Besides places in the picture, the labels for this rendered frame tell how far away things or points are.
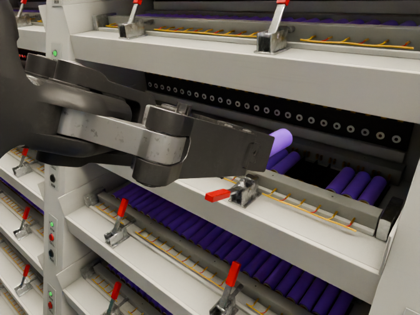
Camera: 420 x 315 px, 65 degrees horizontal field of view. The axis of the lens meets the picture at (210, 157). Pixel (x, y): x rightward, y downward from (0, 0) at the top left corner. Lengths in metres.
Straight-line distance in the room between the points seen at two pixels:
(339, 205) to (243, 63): 0.20
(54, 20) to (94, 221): 0.42
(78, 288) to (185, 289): 0.37
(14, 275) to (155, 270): 0.75
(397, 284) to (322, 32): 0.29
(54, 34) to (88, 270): 0.54
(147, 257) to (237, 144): 0.50
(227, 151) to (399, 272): 0.25
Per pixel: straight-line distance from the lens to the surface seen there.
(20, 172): 1.02
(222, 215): 0.45
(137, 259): 0.64
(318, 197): 0.42
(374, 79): 0.35
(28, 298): 1.19
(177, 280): 0.59
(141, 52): 0.54
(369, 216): 0.41
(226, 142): 0.15
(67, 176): 0.77
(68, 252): 0.86
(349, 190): 0.45
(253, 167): 0.25
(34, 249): 1.05
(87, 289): 0.88
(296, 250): 0.41
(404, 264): 0.37
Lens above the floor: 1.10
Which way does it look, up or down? 15 degrees down
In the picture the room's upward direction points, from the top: 9 degrees clockwise
